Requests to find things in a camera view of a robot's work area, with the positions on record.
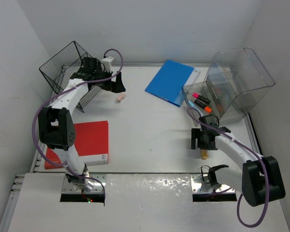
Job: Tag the clear grey drawer organizer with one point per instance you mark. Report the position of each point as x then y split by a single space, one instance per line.
235 82

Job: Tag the yellow pink highlighter marker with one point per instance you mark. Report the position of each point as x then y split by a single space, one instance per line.
204 154

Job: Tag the black wire mesh basket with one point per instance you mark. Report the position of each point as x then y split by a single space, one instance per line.
59 68

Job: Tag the light blue highlighter marker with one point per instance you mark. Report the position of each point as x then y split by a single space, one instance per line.
191 104

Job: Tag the blue folder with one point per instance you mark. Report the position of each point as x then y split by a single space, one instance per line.
168 82

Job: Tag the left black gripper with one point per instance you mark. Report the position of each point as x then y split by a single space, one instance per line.
115 87

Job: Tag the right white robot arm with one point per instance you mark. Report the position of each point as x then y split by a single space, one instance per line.
259 179

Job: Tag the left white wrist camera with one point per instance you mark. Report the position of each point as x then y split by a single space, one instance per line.
107 63

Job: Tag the orange highlighter marker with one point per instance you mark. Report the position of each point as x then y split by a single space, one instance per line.
203 106

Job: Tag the red notebook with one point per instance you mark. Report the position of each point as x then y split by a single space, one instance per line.
91 141

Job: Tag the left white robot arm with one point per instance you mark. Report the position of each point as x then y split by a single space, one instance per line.
53 125

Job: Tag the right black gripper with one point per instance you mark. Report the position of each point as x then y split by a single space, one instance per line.
195 133

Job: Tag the pink eraser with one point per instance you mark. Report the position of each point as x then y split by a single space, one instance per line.
120 97

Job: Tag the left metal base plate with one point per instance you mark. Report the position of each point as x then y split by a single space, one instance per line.
73 184

